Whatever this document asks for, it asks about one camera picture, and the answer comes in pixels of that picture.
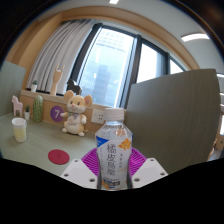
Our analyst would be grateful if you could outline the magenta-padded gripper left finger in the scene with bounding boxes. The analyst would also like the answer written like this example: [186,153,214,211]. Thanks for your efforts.
[60,147,100,190]

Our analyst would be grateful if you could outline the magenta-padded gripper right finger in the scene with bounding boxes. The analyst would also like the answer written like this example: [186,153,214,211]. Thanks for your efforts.
[127,147,169,190]

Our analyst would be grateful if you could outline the clear plastic water bottle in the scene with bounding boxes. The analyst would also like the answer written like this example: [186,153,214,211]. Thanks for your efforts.
[95,107,134,191]

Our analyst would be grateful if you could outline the flat round red coaster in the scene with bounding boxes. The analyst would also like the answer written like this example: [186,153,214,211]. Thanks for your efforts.
[47,148,70,166]

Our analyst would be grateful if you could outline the beige plush mouse toy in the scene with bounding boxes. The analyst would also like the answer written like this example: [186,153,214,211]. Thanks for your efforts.
[60,89,94,138]

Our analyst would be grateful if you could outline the grey-green desk divider panel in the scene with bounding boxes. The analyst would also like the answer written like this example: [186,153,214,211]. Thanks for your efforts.
[123,68,222,175]
[0,60,27,118]

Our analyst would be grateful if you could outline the round purple number sign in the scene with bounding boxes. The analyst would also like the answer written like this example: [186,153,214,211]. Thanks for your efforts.
[50,105,65,123]

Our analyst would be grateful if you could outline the frosted yellowish plastic cup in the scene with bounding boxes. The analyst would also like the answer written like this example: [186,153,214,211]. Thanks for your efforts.
[11,117,28,144]

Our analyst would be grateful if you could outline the tall green cactus ornament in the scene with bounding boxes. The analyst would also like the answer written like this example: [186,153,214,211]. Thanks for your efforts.
[32,95,44,123]

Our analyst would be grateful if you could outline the black horse figurine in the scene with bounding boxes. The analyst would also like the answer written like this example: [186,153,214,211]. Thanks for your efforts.
[66,78,83,96]

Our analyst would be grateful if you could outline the pink horse figurine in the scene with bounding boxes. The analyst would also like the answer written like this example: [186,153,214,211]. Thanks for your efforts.
[11,95,24,118]

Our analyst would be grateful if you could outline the wooden hand model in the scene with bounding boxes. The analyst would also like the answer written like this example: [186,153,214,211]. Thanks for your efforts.
[49,63,66,97]

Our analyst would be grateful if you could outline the white grey curtain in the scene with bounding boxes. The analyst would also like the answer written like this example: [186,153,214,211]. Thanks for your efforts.
[25,19,95,95]

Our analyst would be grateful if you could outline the ceiling strip lights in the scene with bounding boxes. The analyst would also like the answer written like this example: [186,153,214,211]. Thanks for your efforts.
[108,0,224,79]

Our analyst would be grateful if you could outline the white wall socket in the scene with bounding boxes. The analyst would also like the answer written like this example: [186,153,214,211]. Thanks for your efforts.
[91,108,106,125]

